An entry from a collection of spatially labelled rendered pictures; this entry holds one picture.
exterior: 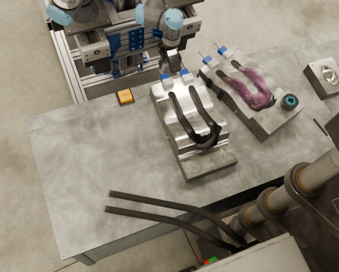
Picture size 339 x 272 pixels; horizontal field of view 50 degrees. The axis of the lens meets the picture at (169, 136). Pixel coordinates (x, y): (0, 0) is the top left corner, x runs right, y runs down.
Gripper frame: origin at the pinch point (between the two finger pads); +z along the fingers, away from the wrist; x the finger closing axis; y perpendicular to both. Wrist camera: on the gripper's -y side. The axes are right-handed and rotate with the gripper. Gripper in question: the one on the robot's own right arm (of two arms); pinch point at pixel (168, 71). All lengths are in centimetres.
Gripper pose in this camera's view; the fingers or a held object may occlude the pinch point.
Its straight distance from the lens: 171.5
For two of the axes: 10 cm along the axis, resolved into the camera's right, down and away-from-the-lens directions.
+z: -0.8, 4.0, 9.1
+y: -3.6, -8.7, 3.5
